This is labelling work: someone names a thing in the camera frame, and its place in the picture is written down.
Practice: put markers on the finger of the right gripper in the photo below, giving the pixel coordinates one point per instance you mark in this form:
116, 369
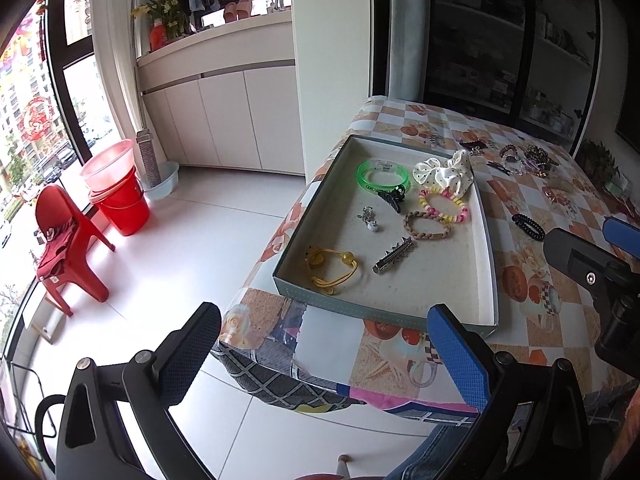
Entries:
622, 235
614, 289

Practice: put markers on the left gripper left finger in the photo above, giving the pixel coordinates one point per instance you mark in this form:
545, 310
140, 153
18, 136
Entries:
183, 352

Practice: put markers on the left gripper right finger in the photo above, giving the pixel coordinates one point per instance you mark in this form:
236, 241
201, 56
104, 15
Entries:
455, 347

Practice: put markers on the white polka dot scrunchie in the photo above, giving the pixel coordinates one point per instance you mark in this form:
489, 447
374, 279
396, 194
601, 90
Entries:
454, 174

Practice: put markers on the silver charm with bead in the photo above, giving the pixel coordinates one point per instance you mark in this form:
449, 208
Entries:
367, 216

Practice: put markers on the black claw hair clip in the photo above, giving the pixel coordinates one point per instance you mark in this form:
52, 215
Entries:
395, 197

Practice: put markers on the green plastic bangle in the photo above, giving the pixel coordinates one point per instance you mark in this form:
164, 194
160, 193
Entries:
379, 175

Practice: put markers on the potted green plant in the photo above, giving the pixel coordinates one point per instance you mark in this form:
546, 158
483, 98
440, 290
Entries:
598, 163

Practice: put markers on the small black hair clip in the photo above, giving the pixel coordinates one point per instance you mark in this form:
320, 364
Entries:
498, 167

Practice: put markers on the grey shallow tray box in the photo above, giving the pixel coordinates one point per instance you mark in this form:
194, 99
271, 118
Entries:
328, 260

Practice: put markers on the black bow hair clip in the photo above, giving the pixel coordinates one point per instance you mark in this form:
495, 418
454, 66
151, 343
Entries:
474, 147

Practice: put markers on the red plastic chair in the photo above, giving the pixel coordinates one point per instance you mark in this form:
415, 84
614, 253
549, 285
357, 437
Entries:
67, 235

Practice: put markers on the red plastic bucket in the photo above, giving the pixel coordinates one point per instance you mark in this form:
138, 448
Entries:
114, 187

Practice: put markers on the dark glass display cabinet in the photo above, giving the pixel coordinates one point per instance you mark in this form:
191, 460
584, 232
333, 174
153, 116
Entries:
527, 64

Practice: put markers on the white low cabinet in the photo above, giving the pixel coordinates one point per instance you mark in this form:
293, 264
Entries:
227, 97

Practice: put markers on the yellow flower plant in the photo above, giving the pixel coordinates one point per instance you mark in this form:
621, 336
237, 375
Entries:
169, 12

